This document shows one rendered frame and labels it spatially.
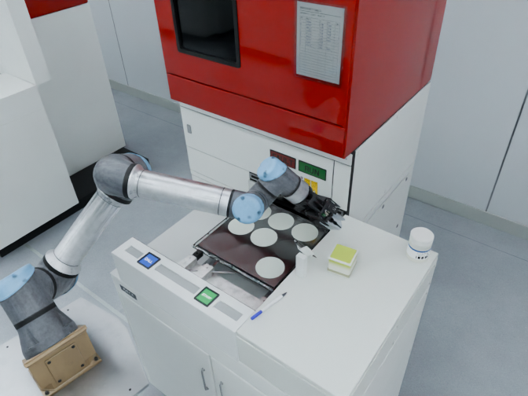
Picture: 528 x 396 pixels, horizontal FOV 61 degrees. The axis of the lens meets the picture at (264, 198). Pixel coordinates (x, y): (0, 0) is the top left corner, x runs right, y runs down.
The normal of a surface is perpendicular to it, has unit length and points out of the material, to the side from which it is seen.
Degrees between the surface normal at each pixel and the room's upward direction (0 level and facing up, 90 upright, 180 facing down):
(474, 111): 90
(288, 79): 90
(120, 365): 0
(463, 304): 0
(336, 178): 90
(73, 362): 90
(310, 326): 0
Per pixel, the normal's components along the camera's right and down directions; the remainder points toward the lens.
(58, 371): 0.69, 0.43
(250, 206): -0.11, 0.11
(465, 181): -0.60, 0.51
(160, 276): -0.04, -0.79
